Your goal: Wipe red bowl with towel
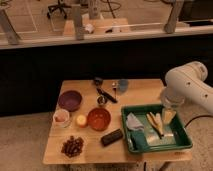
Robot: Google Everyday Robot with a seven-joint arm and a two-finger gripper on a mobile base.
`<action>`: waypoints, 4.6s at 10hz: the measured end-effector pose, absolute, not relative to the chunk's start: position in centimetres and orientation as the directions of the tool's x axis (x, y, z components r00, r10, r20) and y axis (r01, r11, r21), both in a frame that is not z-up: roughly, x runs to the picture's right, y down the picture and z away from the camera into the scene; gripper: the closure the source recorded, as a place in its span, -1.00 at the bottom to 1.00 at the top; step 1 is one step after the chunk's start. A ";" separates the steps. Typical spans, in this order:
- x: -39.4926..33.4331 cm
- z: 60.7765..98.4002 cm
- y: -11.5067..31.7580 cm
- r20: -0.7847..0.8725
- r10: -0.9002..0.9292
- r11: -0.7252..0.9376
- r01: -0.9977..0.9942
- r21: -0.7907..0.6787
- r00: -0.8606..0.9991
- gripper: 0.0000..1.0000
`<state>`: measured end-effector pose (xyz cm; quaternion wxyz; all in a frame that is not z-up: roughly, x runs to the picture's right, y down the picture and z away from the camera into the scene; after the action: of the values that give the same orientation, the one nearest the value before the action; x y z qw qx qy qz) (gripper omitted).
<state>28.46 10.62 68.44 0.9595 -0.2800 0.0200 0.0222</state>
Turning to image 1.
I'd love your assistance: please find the black cable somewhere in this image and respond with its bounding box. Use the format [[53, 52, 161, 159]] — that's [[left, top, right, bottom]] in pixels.
[[184, 114, 213, 129]]

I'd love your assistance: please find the black handled knife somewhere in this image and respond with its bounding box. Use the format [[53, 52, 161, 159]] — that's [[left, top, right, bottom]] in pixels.
[[96, 88, 118, 103]]

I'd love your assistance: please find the yellow round candle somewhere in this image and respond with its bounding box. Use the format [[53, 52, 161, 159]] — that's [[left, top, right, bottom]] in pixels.
[[76, 115, 87, 128]]

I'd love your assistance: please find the teal sponge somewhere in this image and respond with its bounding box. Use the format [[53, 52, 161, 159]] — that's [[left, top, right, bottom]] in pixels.
[[131, 131, 149, 151]]

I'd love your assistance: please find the light blue towel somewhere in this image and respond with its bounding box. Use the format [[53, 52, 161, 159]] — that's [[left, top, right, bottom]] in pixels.
[[126, 113, 144, 131]]

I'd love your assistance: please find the yellow wooden utensil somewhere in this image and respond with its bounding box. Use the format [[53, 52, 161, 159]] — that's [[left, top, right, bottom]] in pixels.
[[162, 108, 176, 124]]

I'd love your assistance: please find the purple bowl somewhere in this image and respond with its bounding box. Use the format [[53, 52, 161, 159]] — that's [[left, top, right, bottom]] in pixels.
[[58, 90, 82, 112]]

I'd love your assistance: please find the black office chair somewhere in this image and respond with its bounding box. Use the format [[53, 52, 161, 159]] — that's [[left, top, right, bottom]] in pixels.
[[47, 0, 70, 19]]

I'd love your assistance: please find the dark brown rectangular block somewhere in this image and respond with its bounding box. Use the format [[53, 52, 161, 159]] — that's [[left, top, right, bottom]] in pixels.
[[101, 129, 123, 146]]

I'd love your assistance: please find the small metal cup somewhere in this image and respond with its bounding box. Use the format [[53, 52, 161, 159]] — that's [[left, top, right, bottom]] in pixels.
[[97, 95, 107, 106]]

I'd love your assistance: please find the small dark round object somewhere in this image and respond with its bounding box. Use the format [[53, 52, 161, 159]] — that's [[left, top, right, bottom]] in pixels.
[[93, 77, 103, 85]]

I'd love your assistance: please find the white cup with pink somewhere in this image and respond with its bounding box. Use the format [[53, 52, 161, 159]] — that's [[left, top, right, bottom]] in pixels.
[[53, 109, 70, 128]]

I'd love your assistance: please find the green plastic tray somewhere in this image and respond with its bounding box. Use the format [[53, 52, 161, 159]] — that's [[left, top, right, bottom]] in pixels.
[[121, 104, 192, 154]]

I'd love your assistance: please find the wooden table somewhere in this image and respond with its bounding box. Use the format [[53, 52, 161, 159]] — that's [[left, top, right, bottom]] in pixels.
[[43, 79, 192, 164]]

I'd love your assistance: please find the wooden spatula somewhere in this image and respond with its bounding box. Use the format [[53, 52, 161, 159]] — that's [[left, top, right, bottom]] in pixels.
[[147, 112, 164, 137]]

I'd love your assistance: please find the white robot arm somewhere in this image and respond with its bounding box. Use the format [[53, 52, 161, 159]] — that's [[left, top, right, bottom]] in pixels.
[[160, 61, 213, 115]]

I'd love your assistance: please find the blue grey cup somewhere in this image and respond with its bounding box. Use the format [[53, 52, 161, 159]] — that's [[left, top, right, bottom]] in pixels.
[[118, 79, 129, 93]]

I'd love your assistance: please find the red bowl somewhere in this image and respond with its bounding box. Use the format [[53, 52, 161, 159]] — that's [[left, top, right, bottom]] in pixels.
[[87, 108, 111, 131]]

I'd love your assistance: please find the bunch of dark grapes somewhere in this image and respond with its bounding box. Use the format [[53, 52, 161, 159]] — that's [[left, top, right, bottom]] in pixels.
[[61, 136, 84, 158]]

